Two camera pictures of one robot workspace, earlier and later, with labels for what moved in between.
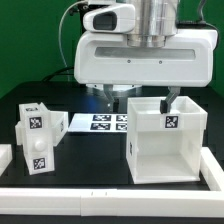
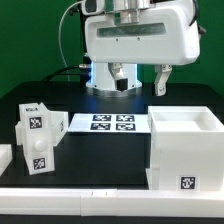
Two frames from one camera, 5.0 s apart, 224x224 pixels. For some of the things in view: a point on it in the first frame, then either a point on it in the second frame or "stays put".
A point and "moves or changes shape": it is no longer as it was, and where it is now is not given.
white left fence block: (6, 157) stays put
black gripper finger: (165, 105) → (162, 74)
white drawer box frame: (164, 147) moves or changes shape
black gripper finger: (113, 103) → (118, 75)
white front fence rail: (95, 202) stays put
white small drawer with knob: (40, 131) stays put
